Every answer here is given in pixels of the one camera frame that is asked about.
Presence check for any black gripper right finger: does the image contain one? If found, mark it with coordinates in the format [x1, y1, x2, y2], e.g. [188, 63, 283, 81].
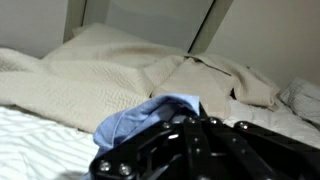
[199, 103, 320, 180]

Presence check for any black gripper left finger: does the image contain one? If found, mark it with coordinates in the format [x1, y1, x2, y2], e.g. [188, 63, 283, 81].
[89, 115, 218, 180]

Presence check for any blue shirt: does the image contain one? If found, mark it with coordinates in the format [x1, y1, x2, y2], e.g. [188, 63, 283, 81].
[81, 93, 201, 180]

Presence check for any beige quilted blanket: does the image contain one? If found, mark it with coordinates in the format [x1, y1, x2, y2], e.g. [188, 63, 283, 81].
[0, 22, 281, 134]

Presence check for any mattress with white sheet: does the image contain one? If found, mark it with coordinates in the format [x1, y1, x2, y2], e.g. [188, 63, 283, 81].
[0, 96, 320, 180]

